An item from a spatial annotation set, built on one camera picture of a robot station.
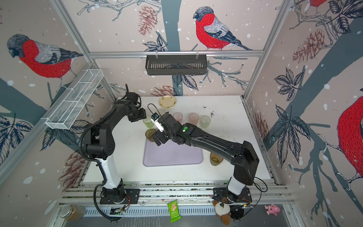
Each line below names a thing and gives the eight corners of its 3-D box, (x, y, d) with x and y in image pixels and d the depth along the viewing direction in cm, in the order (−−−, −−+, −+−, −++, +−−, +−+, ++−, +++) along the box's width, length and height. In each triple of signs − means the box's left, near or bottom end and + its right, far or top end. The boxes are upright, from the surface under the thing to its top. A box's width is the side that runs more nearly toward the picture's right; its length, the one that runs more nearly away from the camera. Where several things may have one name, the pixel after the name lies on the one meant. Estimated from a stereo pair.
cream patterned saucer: (158, 108, 118) (157, 106, 116) (160, 97, 126) (159, 95, 125) (176, 108, 118) (176, 106, 116) (176, 97, 126) (176, 95, 125)
